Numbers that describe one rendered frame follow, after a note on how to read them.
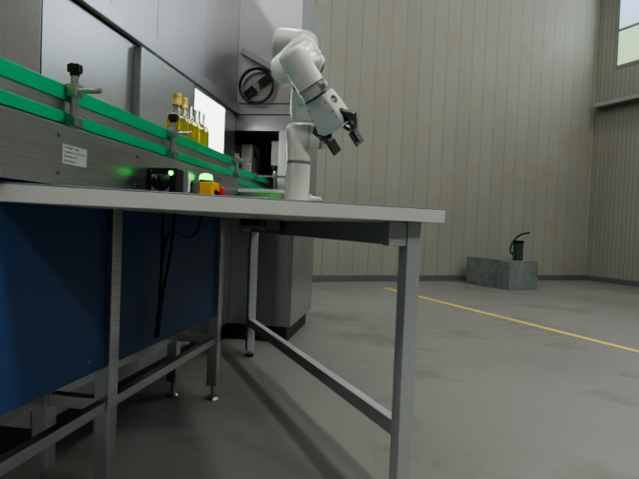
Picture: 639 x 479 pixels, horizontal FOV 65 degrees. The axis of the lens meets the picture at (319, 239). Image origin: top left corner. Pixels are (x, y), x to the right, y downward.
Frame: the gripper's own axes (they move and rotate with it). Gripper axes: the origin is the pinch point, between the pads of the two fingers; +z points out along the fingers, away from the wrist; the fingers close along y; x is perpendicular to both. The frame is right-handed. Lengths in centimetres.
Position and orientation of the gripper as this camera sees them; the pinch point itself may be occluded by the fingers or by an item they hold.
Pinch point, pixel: (346, 145)
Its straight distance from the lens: 138.5
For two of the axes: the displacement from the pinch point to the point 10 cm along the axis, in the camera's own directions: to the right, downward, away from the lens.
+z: 5.3, 8.0, 2.9
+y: -6.2, 1.3, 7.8
